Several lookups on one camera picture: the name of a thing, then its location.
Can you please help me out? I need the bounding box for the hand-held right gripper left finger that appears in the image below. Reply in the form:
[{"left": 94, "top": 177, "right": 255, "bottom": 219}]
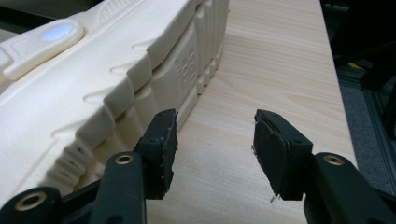
[{"left": 134, "top": 108, "right": 179, "bottom": 201}]

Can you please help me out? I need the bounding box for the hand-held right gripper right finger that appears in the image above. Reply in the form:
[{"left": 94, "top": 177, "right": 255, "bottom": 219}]
[{"left": 250, "top": 108, "right": 314, "bottom": 202}]

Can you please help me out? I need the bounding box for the small yellow object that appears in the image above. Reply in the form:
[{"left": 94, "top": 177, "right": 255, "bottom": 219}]
[{"left": 347, "top": 62, "right": 366, "bottom": 72}]

